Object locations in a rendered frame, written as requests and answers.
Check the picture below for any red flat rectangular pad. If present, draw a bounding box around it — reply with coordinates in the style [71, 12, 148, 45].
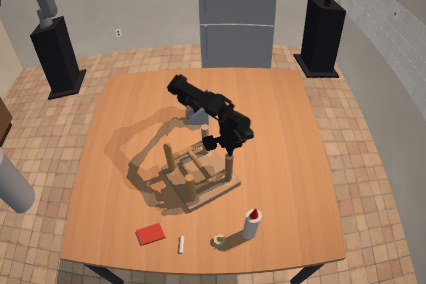
[136, 223, 166, 246]

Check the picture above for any white cylinder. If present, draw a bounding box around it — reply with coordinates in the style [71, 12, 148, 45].
[179, 236, 184, 253]

